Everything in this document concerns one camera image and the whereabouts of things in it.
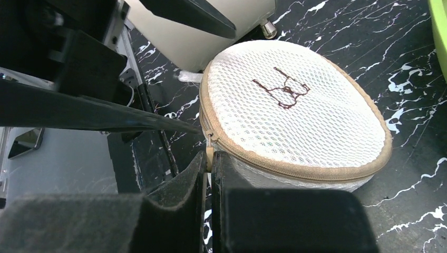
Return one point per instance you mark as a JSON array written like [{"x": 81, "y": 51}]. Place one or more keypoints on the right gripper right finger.
[{"x": 250, "y": 219}]

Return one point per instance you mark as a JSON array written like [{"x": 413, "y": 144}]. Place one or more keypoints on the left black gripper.
[{"x": 79, "y": 48}]

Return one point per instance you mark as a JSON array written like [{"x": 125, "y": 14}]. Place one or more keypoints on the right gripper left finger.
[{"x": 167, "y": 219}]

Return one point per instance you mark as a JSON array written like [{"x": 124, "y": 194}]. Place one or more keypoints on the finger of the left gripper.
[{"x": 197, "y": 14}]

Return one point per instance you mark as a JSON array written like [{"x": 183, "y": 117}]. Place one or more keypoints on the beige mesh cylindrical laundry bag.
[{"x": 290, "y": 118}]

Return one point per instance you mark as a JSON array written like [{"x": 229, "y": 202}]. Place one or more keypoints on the green plastic basket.
[{"x": 438, "y": 16}]

